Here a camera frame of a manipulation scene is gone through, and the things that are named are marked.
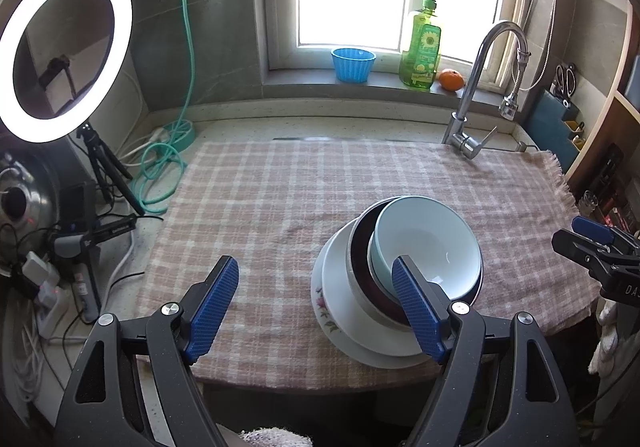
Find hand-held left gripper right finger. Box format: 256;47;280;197
391;255;583;447

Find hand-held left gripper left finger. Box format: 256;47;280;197
52;255;240;447

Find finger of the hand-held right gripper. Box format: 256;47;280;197
551;229;608;278
571;216;621;245

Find large steel bowl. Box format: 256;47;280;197
347;197;484;328

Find light blue bowl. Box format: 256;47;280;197
367;197;483;303

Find white plate with leaf print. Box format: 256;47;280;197
321;219;426;358

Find large pink floral plate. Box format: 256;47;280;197
310;227;451;370

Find person's right hand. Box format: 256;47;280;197
587;299;622;375

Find wooden shelf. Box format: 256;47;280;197
565;92;640;228

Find teal knife block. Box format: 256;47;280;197
522;87;586;172

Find pink plaid cloth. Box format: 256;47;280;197
135;141;603;390

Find scissors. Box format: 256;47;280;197
550;63;576;105

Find white power strip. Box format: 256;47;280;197
20;252;71;338

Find black power adapter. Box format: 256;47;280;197
62;183;96;233

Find black tripod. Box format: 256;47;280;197
75;123;146;215

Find steel faucet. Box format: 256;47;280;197
442;21;530;160

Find orange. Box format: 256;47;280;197
439;69;465;92

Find steel pot lid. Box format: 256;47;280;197
0;154;61;278

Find green dish soap bottle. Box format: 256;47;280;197
399;0;442;90

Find blue ribbed cup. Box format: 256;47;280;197
331;48;377;82

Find white cable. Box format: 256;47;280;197
117;72;168;162

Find teal hose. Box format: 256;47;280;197
131;0;196;215

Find ring light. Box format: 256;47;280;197
0;0;133;144

